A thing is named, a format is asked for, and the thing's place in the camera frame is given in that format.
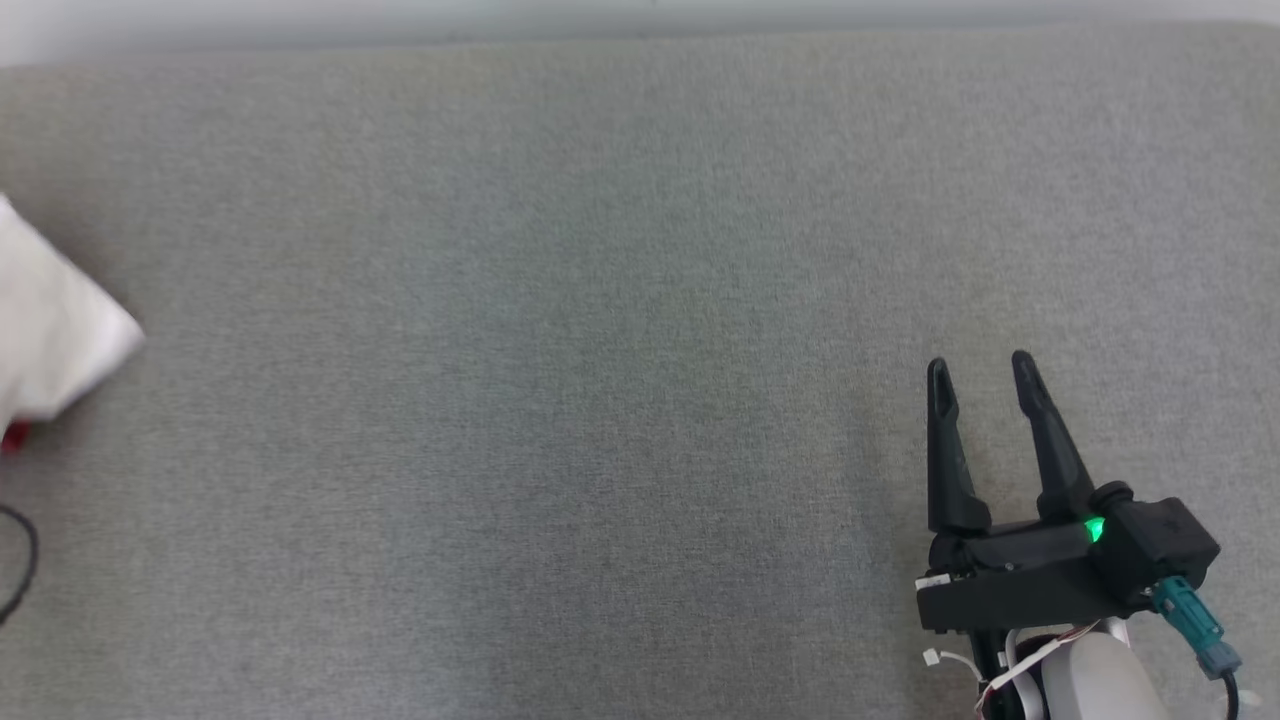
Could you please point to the red and white shirt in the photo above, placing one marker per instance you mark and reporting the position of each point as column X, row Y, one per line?
column 50, row 320

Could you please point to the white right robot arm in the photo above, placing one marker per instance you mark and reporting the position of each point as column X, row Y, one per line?
column 1100, row 680

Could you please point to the grey fabric sofa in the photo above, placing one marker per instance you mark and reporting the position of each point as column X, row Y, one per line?
column 560, row 380

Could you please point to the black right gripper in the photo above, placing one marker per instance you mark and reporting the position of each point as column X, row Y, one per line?
column 1020, row 580

